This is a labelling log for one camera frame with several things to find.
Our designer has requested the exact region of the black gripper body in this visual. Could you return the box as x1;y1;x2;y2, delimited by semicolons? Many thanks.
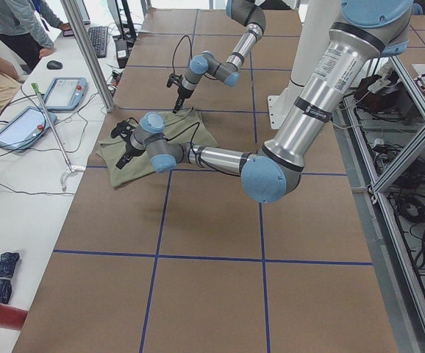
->
172;86;192;113
115;143;143;169

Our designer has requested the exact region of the olive green long-sleeve shirt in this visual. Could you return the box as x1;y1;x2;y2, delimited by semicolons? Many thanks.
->
97;108;218;188

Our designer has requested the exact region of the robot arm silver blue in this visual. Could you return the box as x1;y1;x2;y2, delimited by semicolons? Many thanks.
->
112;1;413;203
167;1;266;113

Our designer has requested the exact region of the metal reacher grabber tool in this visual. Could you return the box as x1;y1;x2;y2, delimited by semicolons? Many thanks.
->
31;82;85;192

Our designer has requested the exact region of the far blue teach pendant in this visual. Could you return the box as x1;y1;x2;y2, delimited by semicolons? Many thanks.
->
43;77;88;113

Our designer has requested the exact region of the blue teach pendant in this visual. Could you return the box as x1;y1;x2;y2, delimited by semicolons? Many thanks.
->
43;77;88;113
0;107;50;151

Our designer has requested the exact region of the black keyboard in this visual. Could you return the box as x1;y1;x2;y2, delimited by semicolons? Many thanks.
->
87;26;108;58

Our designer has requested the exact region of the near blue teach pendant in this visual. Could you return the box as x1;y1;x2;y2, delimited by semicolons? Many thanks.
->
0;107;50;151

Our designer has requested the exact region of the black computer mouse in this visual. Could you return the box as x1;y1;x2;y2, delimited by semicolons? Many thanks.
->
46;60;63;70

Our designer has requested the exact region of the person in grey jacket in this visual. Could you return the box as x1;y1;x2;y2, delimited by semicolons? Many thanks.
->
0;0;71;69

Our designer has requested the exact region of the folded dark blue umbrella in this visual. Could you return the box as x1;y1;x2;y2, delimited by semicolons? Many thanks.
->
0;252;20;304

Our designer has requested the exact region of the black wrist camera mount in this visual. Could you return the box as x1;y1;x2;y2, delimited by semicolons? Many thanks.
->
110;117;138;142
166;73;182;88

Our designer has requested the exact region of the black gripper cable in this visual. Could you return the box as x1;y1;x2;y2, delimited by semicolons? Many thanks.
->
171;35;194;76
160;106;203;144

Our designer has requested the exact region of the aluminium frame post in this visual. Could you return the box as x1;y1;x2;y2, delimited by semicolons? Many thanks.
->
60;0;115;113

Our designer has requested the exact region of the white central pedestal column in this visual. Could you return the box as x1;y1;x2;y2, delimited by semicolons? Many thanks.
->
268;0;341;129

